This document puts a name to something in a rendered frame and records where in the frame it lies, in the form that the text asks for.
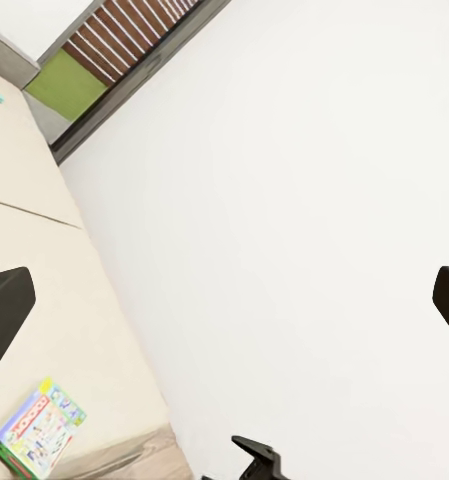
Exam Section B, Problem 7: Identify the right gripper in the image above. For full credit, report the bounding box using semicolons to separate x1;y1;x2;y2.
202;435;289;480

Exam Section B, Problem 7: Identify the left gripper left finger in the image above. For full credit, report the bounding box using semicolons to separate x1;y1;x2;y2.
0;266;36;362

